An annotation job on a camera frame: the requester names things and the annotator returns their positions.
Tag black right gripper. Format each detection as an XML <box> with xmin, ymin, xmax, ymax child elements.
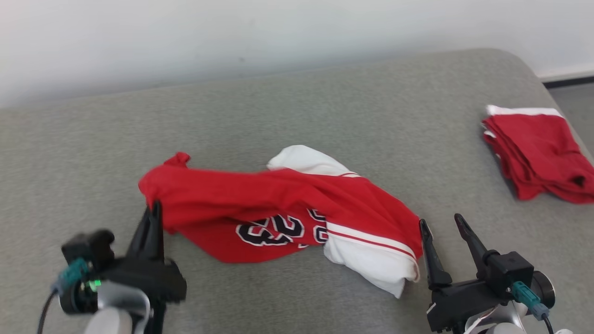
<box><xmin>419</xmin><ymin>213</ymin><xmax>511</xmax><ymax>333</ymax></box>

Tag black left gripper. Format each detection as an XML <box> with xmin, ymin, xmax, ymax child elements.
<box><xmin>100</xmin><ymin>200</ymin><xmax>187</xmax><ymax>305</ymax></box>

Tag red white basketball jersey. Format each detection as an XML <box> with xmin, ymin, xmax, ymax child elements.
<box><xmin>138</xmin><ymin>145</ymin><xmax>424</xmax><ymax>299</ymax></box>

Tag red shorts white waistband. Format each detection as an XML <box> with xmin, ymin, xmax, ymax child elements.
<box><xmin>481</xmin><ymin>105</ymin><xmax>594</xmax><ymax>205</ymax></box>

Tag white black wall baseboard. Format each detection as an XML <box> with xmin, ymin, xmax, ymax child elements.
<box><xmin>538</xmin><ymin>63</ymin><xmax>594</xmax><ymax>89</ymax></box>

